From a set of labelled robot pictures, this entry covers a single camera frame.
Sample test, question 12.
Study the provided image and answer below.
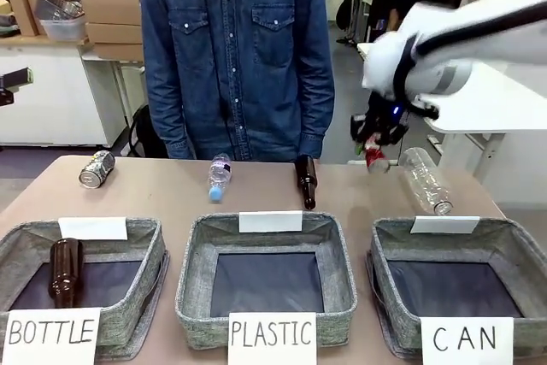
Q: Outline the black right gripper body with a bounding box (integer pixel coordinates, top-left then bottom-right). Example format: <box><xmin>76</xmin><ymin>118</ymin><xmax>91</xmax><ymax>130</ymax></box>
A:
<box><xmin>368</xmin><ymin>90</ymin><xmax>441</xmax><ymax>146</ymax></box>

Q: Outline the small cardboard box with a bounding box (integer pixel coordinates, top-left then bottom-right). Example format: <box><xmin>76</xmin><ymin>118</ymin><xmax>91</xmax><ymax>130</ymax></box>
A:
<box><xmin>8</xmin><ymin>0</ymin><xmax>44</xmax><ymax>38</ymax></box>

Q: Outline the clear plastic storage bin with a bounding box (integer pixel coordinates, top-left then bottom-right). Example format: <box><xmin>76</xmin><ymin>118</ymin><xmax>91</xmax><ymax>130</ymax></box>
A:
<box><xmin>32</xmin><ymin>0</ymin><xmax>88</xmax><ymax>41</ymax></box>

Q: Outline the silver drink can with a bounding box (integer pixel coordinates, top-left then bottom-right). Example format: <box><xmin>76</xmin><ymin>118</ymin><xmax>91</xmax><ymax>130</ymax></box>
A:
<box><xmin>78</xmin><ymin>150</ymin><xmax>117</xmax><ymax>190</ymax></box>

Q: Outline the large clear plastic bottle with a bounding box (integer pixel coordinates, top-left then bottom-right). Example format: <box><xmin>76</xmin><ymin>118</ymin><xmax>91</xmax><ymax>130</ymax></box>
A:
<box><xmin>398</xmin><ymin>146</ymin><xmax>454</xmax><ymax>217</ymax></box>

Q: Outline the grey fabric basket bottle label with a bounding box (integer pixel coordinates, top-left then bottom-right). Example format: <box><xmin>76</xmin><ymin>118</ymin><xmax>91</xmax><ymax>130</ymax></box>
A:
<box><xmin>0</xmin><ymin>217</ymin><xmax>171</xmax><ymax>362</ymax></box>

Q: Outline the black office chair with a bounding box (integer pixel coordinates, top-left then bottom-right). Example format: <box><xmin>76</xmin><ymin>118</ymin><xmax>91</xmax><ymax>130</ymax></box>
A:
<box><xmin>129</xmin><ymin>105</ymin><xmax>168</xmax><ymax>159</ymax></box>

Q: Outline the brown glass bottle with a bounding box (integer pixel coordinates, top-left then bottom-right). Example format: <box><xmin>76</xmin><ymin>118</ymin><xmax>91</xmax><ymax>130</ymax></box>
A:
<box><xmin>295</xmin><ymin>154</ymin><xmax>319</xmax><ymax>211</ymax></box>
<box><xmin>47</xmin><ymin>237</ymin><xmax>85</xmax><ymax>310</ymax></box>

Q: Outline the person in denim shirt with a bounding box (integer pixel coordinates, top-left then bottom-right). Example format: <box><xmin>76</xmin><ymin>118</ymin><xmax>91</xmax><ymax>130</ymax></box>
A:
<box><xmin>137</xmin><ymin>0</ymin><xmax>336</xmax><ymax>161</ymax></box>

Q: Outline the white paper sign BOTTLE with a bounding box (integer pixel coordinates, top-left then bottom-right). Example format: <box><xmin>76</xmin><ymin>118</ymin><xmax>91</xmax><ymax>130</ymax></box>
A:
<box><xmin>0</xmin><ymin>307</ymin><xmax>103</xmax><ymax>365</ymax></box>

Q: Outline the grey fabric basket can label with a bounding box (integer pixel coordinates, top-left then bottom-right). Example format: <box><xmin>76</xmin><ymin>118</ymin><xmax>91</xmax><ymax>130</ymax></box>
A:
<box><xmin>365</xmin><ymin>215</ymin><xmax>547</xmax><ymax>361</ymax></box>

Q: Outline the white paper sign CAN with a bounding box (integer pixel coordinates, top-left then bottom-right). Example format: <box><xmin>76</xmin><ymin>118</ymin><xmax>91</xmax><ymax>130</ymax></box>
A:
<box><xmin>419</xmin><ymin>316</ymin><xmax>515</xmax><ymax>365</ymax></box>

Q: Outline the white cabinet counter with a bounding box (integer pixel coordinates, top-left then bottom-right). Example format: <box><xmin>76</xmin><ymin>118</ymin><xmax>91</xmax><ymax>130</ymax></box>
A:
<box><xmin>0</xmin><ymin>36</ymin><xmax>132</xmax><ymax>148</ymax></box>

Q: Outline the flat cardboard box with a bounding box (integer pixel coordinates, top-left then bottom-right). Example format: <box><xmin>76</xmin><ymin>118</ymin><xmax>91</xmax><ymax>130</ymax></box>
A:
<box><xmin>85</xmin><ymin>21</ymin><xmax>144</xmax><ymax>62</ymax></box>

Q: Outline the grey fabric basket plastic label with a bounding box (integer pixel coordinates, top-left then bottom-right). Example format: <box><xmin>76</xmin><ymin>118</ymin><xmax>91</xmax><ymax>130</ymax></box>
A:
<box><xmin>174</xmin><ymin>211</ymin><xmax>359</xmax><ymax>351</ymax></box>

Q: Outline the red crushed can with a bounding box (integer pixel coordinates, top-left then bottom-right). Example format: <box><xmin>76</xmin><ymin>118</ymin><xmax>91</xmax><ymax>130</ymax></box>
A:
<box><xmin>362</xmin><ymin>142</ymin><xmax>392</xmax><ymax>175</ymax></box>

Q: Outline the white paper sign PLASTIC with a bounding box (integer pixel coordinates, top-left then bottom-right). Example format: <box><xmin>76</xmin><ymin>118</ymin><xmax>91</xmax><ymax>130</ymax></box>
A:
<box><xmin>227</xmin><ymin>311</ymin><xmax>318</xmax><ymax>365</ymax></box>

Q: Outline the white desk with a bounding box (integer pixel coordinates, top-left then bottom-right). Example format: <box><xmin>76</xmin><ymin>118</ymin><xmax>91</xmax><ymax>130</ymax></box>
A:
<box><xmin>356</xmin><ymin>41</ymin><xmax>547</xmax><ymax>178</ymax></box>

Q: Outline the small blue-capped water bottle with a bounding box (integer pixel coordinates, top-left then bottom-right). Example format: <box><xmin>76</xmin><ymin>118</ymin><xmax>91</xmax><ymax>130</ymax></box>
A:
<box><xmin>207</xmin><ymin>152</ymin><xmax>233</xmax><ymax>203</ymax></box>

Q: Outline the blank white card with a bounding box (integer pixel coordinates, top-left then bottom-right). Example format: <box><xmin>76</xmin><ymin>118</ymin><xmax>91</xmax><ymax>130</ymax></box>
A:
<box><xmin>409</xmin><ymin>215</ymin><xmax>481</xmax><ymax>235</ymax></box>
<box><xmin>57</xmin><ymin>216</ymin><xmax>129</xmax><ymax>242</ymax></box>
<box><xmin>238</xmin><ymin>209</ymin><xmax>304</xmax><ymax>234</ymax></box>

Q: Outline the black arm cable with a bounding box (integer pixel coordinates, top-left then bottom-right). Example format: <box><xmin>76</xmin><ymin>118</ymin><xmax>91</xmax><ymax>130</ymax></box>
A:
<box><xmin>391</xmin><ymin>0</ymin><xmax>547</xmax><ymax>103</ymax></box>

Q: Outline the large cardboard box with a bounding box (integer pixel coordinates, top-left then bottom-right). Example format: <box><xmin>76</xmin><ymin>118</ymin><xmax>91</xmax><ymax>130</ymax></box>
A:
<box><xmin>78</xmin><ymin>0</ymin><xmax>143</xmax><ymax>26</ymax></box>

